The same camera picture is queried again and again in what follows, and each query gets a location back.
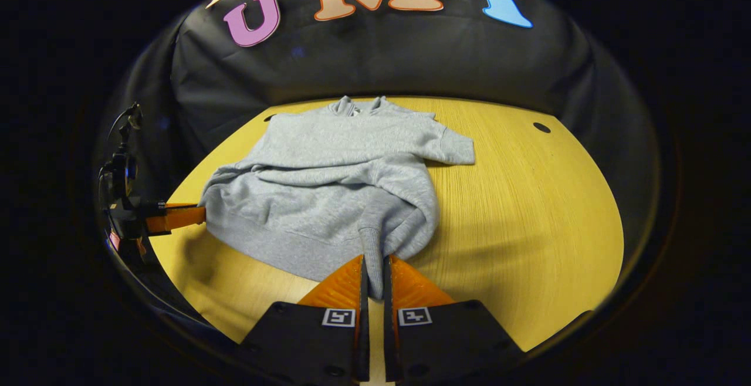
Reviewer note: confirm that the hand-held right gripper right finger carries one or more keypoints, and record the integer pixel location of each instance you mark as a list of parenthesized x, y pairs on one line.
[(440, 339)]

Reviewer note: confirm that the grey zip-neck sweatshirt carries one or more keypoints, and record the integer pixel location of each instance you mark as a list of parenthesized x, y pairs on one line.
[(328, 198)]

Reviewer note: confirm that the black backdrop cloth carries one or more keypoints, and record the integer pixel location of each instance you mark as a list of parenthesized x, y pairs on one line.
[(381, 63)]

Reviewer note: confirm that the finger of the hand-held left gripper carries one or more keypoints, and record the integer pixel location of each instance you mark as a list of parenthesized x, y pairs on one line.
[(179, 217)]

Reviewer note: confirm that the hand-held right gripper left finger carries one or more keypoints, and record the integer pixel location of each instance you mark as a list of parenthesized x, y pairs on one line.
[(317, 339)]

